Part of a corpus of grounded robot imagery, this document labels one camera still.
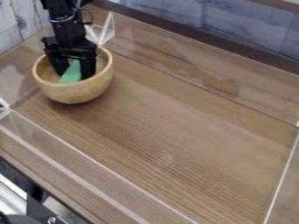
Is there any black table frame bracket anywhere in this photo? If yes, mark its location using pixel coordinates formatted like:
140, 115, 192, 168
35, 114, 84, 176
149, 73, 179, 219
25, 195, 76, 224

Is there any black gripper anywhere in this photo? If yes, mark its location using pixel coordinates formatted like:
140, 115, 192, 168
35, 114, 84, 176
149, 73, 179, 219
40, 17, 99, 81

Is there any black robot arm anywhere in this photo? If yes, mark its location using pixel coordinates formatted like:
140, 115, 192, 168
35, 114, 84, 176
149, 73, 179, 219
41, 0, 97, 80

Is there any clear acrylic corner bracket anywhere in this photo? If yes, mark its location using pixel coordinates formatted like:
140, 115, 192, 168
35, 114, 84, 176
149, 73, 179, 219
85, 12, 116, 46

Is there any clear acrylic tray wall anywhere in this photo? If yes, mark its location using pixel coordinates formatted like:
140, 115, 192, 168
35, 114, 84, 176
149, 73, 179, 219
0, 108, 200, 224

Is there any wooden bowl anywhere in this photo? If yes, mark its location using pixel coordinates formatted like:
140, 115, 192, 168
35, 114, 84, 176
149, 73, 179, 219
32, 46, 113, 104

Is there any green rectangular block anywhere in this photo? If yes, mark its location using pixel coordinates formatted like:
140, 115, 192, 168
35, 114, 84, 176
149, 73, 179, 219
57, 59, 81, 84

